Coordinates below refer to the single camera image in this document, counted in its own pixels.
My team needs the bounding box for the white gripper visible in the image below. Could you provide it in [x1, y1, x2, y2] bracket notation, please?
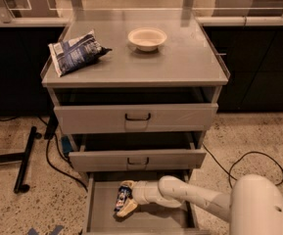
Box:
[116, 180, 162, 217]

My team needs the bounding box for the blue pepsi can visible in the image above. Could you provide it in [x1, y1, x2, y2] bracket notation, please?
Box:
[115, 185, 132, 212]

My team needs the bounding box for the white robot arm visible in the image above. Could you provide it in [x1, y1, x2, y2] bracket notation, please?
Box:
[115, 174, 283, 235]

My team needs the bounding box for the grey bottom drawer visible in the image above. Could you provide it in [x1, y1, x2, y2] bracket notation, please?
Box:
[82, 171, 199, 235]

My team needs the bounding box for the grey drawer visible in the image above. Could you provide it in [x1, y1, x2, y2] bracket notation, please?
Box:
[54, 104, 217, 134]
[82, 171, 199, 235]
[70, 143, 206, 172]

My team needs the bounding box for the grey middle drawer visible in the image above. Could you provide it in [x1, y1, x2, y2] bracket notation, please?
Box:
[70, 143, 206, 172]

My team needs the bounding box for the grey top drawer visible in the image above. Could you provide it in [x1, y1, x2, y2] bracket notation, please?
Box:
[54, 104, 217, 134]

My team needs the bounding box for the grey drawer cabinet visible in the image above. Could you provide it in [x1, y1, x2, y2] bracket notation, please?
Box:
[40, 9, 231, 235]

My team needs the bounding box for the black metal stand base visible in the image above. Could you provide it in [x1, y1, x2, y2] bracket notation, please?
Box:
[0, 126, 42, 194]

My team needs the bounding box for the blue white chip bag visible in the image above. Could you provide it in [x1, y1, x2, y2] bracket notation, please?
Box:
[48, 30, 112, 77]

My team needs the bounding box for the white paper bowl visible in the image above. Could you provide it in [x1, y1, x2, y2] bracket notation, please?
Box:
[128, 27, 167, 52]

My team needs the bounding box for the black floor cable left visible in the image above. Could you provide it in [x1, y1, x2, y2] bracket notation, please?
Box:
[37, 115, 88, 192]

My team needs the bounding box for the black floor cable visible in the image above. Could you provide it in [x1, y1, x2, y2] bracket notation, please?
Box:
[37, 115, 88, 192]
[201, 142, 283, 190]

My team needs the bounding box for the black floor cable right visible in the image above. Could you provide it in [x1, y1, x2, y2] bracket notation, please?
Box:
[201, 142, 283, 190]

